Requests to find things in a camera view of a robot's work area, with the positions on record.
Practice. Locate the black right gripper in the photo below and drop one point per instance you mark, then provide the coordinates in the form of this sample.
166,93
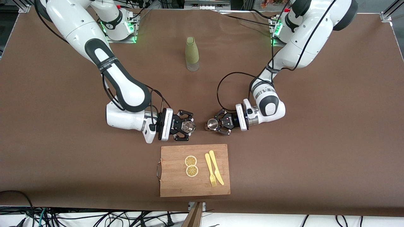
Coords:
174,125

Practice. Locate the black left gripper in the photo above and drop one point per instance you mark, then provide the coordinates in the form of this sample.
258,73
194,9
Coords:
232,120

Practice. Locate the clear glass measuring cup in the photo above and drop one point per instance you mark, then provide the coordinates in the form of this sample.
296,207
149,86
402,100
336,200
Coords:
188,126

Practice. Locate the metal jigger shaker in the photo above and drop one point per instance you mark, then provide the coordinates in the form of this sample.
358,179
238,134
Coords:
212,124

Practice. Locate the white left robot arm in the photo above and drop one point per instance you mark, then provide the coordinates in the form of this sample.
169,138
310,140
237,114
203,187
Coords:
303,47

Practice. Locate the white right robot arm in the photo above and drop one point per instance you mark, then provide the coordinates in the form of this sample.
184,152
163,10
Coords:
126,91

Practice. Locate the yellow lemon slice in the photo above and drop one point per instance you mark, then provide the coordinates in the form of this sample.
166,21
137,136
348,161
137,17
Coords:
192,171
190,160

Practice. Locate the yellow plastic knife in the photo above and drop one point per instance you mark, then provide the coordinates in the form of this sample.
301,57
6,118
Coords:
214,164

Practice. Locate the yellow plastic fork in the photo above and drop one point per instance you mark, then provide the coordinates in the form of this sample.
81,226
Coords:
209,165

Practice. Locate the wooden cutting board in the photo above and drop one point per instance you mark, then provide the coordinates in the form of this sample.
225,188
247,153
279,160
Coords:
176,183

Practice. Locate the brown table cover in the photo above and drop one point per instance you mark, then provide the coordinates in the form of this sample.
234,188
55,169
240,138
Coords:
284,157

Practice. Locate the green sleeved glass bottle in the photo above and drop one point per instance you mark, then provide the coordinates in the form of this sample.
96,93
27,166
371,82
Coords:
192,53

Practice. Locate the grey equipment box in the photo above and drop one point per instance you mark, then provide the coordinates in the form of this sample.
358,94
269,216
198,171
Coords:
206,3

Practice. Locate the orange background object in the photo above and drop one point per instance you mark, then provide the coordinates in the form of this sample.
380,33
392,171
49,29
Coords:
271,2

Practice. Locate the small metal bracket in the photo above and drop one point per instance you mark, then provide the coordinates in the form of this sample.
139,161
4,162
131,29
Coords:
204,205

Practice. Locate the wooden post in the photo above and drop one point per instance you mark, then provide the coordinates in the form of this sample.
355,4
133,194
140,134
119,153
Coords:
194,217

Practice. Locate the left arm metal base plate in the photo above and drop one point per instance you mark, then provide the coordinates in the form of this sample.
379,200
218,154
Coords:
274,42

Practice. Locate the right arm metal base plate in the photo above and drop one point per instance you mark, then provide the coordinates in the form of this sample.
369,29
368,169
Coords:
131,39

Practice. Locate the aluminium frame profile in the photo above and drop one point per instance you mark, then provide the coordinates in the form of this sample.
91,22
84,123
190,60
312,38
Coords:
25,8
389,14

